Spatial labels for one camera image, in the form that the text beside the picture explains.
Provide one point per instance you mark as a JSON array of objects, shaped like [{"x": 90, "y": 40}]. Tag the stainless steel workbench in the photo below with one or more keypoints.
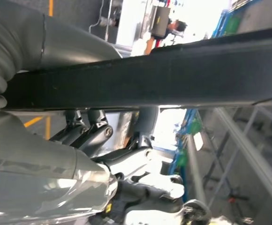
[{"x": 251, "y": 153}]

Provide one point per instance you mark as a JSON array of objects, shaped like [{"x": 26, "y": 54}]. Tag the blue frame with green panels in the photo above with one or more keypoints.
[{"x": 232, "y": 24}]

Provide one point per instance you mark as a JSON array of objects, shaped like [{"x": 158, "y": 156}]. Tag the person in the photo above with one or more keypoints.
[{"x": 160, "y": 21}]

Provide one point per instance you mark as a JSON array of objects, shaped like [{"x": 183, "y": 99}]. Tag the robot right leg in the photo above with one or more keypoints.
[{"x": 154, "y": 189}]

